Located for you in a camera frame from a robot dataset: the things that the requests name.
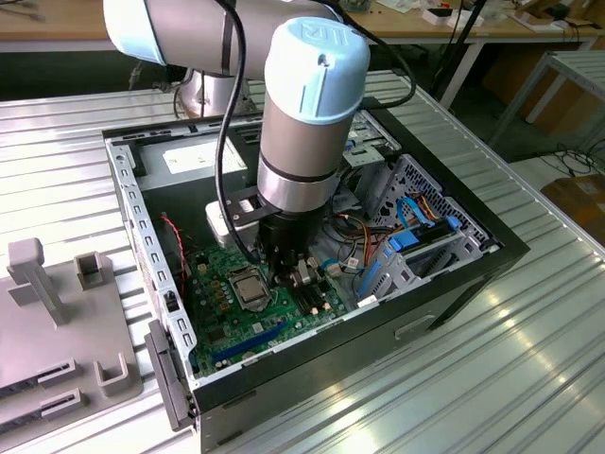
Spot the grey slatted side table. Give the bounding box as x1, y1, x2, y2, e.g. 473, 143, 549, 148
489, 49, 605, 148

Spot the grey power supply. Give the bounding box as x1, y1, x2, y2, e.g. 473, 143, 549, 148
134, 133, 261, 252

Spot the black open PC case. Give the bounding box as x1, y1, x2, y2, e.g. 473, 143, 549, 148
100, 96, 530, 454

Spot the hard disk in blue carrier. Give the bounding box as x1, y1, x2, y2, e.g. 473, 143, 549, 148
386, 215, 463, 260

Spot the large brown cardboard box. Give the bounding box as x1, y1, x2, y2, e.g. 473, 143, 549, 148
481, 46, 597, 139

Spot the long wooden desk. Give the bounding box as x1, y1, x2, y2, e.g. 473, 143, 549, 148
0, 0, 605, 54

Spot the metal locking lever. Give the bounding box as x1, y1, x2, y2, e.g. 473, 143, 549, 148
258, 270, 278, 309

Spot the blue plastic rail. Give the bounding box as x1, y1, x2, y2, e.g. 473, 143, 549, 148
354, 262, 383, 302

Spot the small white box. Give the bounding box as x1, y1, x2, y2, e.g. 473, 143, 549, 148
422, 7, 485, 28

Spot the labelled brown cardboard box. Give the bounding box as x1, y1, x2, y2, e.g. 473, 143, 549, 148
540, 173, 605, 234

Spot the blue flat data wire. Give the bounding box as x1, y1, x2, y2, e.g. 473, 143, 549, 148
395, 196, 437, 232

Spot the grey optical drive bay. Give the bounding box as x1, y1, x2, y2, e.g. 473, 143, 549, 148
337, 109, 399, 214

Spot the green motherboard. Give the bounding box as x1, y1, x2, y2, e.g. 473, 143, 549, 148
181, 236, 349, 379

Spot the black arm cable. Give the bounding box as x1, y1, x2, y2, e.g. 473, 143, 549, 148
325, 0, 418, 111
215, 0, 261, 264

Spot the grey metal disk bay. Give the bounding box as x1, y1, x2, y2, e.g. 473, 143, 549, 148
352, 226, 502, 308

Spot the red black twisted wire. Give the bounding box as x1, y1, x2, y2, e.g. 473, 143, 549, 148
158, 213, 190, 288

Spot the orange black wire bundle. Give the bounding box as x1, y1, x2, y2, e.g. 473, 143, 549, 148
330, 212, 403, 271

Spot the blue expansion slot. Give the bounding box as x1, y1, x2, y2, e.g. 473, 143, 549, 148
210, 320, 289, 366

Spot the black case fan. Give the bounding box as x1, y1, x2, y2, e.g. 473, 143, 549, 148
146, 210, 193, 304

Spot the silver CPU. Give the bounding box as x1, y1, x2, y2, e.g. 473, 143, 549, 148
235, 277, 263, 304

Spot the white camera on black mount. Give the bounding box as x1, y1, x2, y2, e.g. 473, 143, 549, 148
204, 184, 280, 247

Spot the dark grey case latch bar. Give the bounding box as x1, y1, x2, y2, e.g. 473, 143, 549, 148
141, 319, 199, 432

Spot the grey parts rack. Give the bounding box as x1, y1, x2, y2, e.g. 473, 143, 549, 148
0, 238, 146, 426

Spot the metal socket cover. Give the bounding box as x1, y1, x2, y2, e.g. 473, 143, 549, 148
227, 268, 267, 312

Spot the light blue wire white plug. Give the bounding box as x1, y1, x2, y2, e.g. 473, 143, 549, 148
317, 257, 342, 279

